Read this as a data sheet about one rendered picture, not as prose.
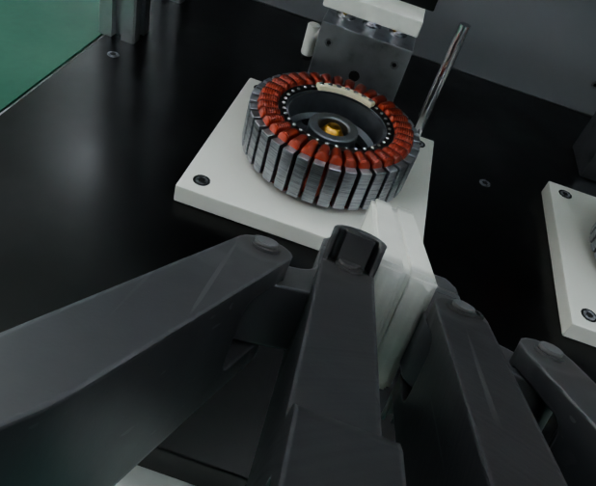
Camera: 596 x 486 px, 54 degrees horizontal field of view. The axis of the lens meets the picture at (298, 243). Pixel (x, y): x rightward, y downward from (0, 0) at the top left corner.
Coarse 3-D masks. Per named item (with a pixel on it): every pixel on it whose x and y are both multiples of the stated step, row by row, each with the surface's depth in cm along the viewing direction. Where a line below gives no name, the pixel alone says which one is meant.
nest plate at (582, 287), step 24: (552, 192) 43; (576, 192) 44; (552, 216) 42; (576, 216) 42; (552, 240) 40; (576, 240) 40; (552, 264) 39; (576, 264) 38; (576, 288) 36; (576, 312) 34; (576, 336) 34
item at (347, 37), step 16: (336, 16) 47; (352, 16) 47; (320, 32) 46; (336, 32) 46; (352, 32) 46; (368, 32) 46; (384, 32) 47; (320, 48) 47; (336, 48) 47; (352, 48) 46; (368, 48) 46; (384, 48) 46; (400, 48) 45; (320, 64) 48; (336, 64) 47; (352, 64) 47; (368, 64) 47; (384, 64) 47; (400, 64) 46; (368, 80) 48; (384, 80) 47; (400, 80) 47
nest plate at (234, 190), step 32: (224, 128) 39; (224, 160) 37; (416, 160) 42; (192, 192) 34; (224, 192) 34; (256, 192) 35; (416, 192) 39; (256, 224) 34; (288, 224) 34; (320, 224) 34; (352, 224) 35
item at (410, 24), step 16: (336, 0) 35; (352, 0) 34; (368, 0) 35; (384, 0) 35; (400, 0) 36; (416, 0) 36; (432, 0) 36; (368, 16) 35; (384, 16) 35; (400, 16) 34; (416, 16) 35; (400, 32) 47; (416, 32) 35
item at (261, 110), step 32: (256, 96) 37; (288, 96) 37; (320, 96) 39; (352, 96) 39; (384, 96) 40; (256, 128) 35; (288, 128) 34; (320, 128) 37; (352, 128) 38; (384, 128) 38; (256, 160) 35; (288, 160) 33; (320, 160) 33; (352, 160) 33; (384, 160) 34; (288, 192) 35; (320, 192) 34; (352, 192) 34; (384, 192) 35
